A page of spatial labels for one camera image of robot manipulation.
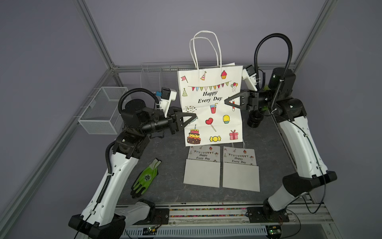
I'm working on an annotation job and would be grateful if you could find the black corrugated cable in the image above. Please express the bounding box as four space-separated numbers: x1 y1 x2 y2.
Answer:
253 32 293 111
117 88 161 117

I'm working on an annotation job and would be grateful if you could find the white wire wall shelf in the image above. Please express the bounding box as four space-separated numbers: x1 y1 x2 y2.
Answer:
140 61 230 95

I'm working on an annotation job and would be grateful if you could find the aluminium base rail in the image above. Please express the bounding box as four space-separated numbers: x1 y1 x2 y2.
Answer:
105 201 342 239

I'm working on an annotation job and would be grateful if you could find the green work glove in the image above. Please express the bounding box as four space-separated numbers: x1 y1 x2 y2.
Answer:
130 158 162 198

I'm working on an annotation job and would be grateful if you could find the white party paper bag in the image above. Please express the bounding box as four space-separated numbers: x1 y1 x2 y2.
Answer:
222 146 260 192

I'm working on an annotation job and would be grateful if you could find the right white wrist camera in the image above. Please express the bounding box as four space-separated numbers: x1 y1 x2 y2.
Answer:
242 65 259 91

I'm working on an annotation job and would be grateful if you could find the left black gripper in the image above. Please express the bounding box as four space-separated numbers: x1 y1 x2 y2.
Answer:
141 106 196 135

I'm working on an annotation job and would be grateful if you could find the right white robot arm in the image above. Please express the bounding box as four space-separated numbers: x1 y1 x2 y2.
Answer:
224 65 337 223

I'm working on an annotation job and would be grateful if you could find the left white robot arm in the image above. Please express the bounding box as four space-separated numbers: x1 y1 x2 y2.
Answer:
68 99 197 239

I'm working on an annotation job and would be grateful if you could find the white wire basket on left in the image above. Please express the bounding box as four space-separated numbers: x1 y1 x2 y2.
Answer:
77 87 127 135

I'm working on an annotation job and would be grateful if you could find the artificial plant in black vase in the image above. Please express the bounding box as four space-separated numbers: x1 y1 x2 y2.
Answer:
247 86 274 128

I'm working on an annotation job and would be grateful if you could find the left black corrugated cable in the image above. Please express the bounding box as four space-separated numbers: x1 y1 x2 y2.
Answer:
117 88 161 117

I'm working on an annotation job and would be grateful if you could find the right black corrugated cable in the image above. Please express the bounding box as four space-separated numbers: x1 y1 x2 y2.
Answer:
253 32 293 111

